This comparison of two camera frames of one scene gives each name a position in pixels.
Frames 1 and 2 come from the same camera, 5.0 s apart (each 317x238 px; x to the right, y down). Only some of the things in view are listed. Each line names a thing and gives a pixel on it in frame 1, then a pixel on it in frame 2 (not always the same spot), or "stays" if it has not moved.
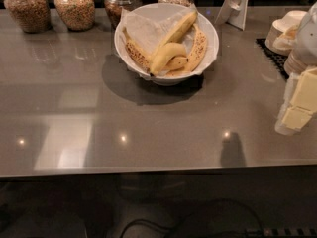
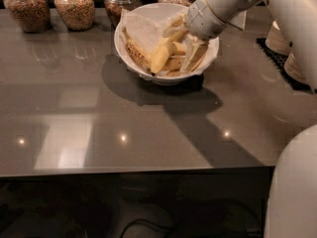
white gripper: [307, 40] -> [203, 19]
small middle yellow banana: [175, 62] stays
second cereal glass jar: [76, 6] stays
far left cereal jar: [30, 8] stays
